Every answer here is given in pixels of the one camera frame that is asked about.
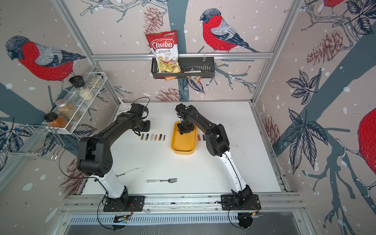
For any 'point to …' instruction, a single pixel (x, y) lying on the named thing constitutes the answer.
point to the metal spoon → (129, 172)
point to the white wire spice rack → (75, 106)
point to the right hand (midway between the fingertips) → (183, 131)
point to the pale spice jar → (96, 81)
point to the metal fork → (171, 180)
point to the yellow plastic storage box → (185, 144)
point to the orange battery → (155, 136)
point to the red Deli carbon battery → (199, 137)
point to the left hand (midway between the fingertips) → (149, 124)
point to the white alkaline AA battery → (152, 136)
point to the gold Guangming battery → (142, 137)
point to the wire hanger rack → (58, 137)
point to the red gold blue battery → (164, 137)
